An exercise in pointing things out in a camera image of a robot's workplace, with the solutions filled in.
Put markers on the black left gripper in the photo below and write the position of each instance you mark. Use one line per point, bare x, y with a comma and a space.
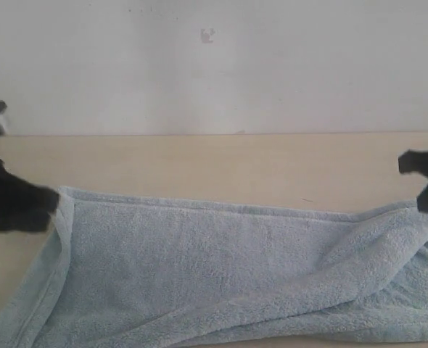
23, 206

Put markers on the light blue fluffy towel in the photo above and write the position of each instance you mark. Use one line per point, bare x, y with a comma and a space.
128, 271

